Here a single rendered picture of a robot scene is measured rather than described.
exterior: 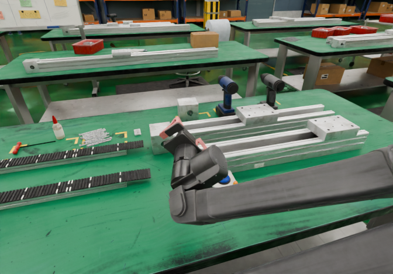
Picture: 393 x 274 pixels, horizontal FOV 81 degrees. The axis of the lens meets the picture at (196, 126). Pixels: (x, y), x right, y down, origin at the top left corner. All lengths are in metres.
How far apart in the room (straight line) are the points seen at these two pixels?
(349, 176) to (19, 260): 0.78
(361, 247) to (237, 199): 0.17
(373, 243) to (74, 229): 0.71
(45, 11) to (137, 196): 3.02
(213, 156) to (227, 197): 0.08
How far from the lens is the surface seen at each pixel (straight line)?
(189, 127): 1.03
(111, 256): 0.73
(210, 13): 6.52
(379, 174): 0.37
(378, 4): 16.17
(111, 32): 4.06
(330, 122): 1.10
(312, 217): 0.84
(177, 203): 0.46
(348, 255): 0.37
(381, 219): 1.63
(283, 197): 0.39
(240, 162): 0.88
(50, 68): 2.33
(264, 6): 12.89
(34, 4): 3.60
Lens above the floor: 1.39
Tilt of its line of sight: 31 degrees down
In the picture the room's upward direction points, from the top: straight up
